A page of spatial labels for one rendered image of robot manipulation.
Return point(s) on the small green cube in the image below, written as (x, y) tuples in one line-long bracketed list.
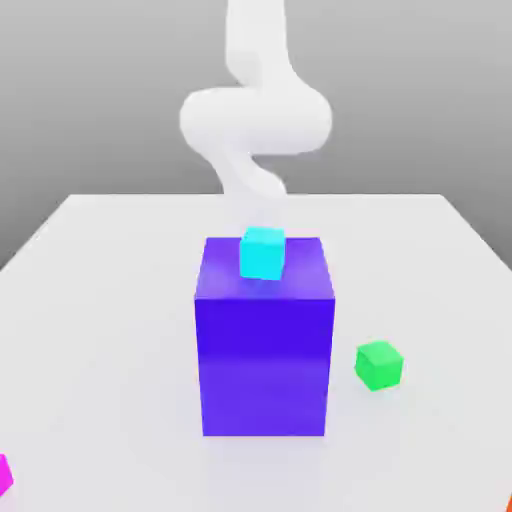
[(379, 366)]

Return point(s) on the large orange box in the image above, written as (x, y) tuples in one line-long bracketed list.
[(509, 504)]

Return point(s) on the small cyan cube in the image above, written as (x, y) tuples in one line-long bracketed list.
[(262, 254)]

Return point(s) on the large purple box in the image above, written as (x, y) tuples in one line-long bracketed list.
[(264, 360)]

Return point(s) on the small magenta cube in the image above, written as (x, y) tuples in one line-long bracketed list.
[(4, 476)]

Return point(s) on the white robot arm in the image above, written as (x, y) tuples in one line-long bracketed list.
[(256, 120)]

